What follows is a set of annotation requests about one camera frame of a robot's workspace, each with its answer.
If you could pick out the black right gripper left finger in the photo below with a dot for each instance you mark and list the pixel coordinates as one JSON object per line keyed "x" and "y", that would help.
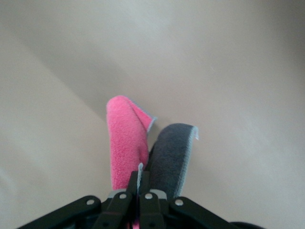
{"x": 116, "y": 210}

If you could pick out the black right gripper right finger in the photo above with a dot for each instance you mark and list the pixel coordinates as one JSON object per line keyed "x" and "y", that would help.
{"x": 152, "y": 212}

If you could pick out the pink and grey towel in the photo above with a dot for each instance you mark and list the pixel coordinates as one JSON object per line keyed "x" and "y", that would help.
{"x": 124, "y": 143}

